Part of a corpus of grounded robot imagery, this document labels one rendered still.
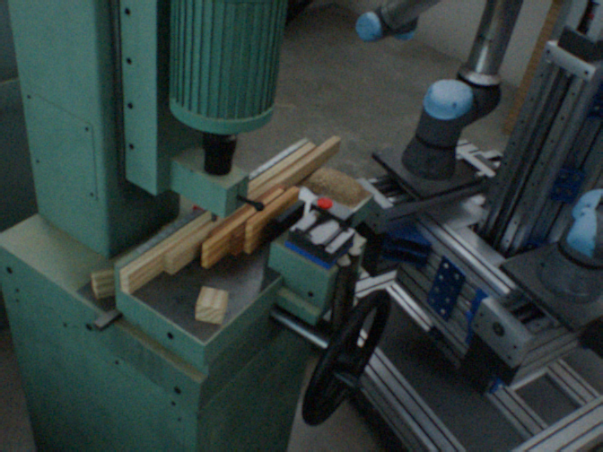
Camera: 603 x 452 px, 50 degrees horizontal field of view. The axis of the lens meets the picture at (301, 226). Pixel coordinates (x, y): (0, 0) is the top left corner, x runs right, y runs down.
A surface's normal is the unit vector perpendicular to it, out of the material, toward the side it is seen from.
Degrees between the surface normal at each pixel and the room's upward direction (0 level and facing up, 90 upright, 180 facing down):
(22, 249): 0
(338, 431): 0
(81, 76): 90
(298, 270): 90
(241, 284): 0
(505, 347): 90
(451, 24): 90
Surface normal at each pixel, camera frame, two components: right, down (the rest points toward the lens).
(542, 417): 0.14, -0.77
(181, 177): -0.55, 0.46
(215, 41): -0.14, 0.61
